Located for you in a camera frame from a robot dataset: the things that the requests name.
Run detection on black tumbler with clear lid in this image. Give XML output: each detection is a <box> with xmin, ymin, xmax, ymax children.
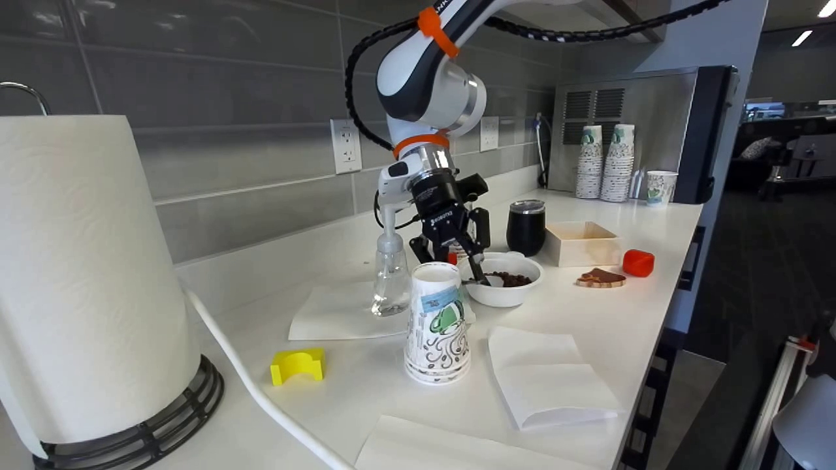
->
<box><xmin>505</xmin><ymin>196</ymin><xmax>548</xmax><ymax>259</ymax></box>

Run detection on white paper towel roll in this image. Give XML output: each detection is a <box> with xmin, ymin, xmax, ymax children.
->
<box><xmin>0</xmin><ymin>111</ymin><xmax>205</xmax><ymax>461</ymax></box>

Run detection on white cable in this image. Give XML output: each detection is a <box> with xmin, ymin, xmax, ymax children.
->
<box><xmin>182</xmin><ymin>289</ymin><xmax>352</xmax><ymax>470</ymax></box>

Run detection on yellow plastic block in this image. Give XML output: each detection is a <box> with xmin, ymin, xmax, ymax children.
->
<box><xmin>267</xmin><ymin>347</ymin><xmax>330</xmax><ymax>388</ymax></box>

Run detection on white bowl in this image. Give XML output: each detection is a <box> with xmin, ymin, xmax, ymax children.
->
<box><xmin>462</xmin><ymin>249</ymin><xmax>546</xmax><ymax>309</ymax></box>

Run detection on red plastic cup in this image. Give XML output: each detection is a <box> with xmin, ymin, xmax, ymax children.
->
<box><xmin>620</xmin><ymin>247</ymin><xmax>658</xmax><ymax>279</ymax></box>

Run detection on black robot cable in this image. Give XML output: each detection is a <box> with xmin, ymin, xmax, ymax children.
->
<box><xmin>343</xmin><ymin>0</ymin><xmax>728</xmax><ymax>231</ymax></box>

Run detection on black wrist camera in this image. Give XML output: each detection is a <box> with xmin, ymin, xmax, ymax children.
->
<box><xmin>377</xmin><ymin>159</ymin><xmax>491</xmax><ymax>208</ymax></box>

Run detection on tall black panel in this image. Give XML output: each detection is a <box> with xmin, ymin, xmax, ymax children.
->
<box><xmin>675</xmin><ymin>63</ymin><xmax>740</xmax><ymax>205</ymax></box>

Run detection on stack of printed cups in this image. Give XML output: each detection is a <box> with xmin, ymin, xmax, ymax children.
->
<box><xmin>574</xmin><ymin>123</ymin><xmax>607</xmax><ymax>201</ymax></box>
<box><xmin>598</xmin><ymin>120</ymin><xmax>641</xmax><ymax>205</ymax></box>

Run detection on clear glass flask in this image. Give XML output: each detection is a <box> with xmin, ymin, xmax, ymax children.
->
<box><xmin>368</xmin><ymin>202</ymin><xmax>414</xmax><ymax>317</ymax></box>

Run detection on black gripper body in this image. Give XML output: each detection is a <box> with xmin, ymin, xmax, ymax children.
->
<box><xmin>404</xmin><ymin>167</ymin><xmax>472</xmax><ymax>229</ymax></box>

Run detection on white wall outlet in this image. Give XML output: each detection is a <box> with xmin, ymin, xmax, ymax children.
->
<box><xmin>327</xmin><ymin>118</ymin><xmax>367</xmax><ymax>176</ymax></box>
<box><xmin>479</xmin><ymin>114</ymin><xmax>501</xmax><ymax>154</ymax></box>

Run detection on single printed paper cup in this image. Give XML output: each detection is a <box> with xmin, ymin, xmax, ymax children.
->
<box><xmin>646</xmin><ymin>167</ymin><xmax>683</xmax><ymax>208</ymax></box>

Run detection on brown beans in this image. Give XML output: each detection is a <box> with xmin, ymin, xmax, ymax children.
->
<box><xmin>480</xmin><ymin>269</ymin><xmax>536</xmax><ymax>289</ymax></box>

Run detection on small clear glass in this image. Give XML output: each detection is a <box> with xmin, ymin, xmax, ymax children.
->
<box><xmin>627</xmin><ymin>167</ymin><xmax>650</xmax><ymax>202</ymax></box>

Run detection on background screen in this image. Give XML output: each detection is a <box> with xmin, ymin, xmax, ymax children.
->
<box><xmin>741</xmin><ymin>99</ymin><xmax>790</xmax><ymax>123</ymax></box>

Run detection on grey white stand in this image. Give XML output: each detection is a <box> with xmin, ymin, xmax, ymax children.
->
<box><xmin>736</xmin><ymin>315</ymin><xmax>836</xmax><ymax>470</ymax></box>

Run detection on light wooden box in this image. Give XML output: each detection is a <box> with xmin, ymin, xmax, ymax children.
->
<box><xmin>539</xmin><ymin>219</ymin><xmax>621</xmax><ymax>272</ymax></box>

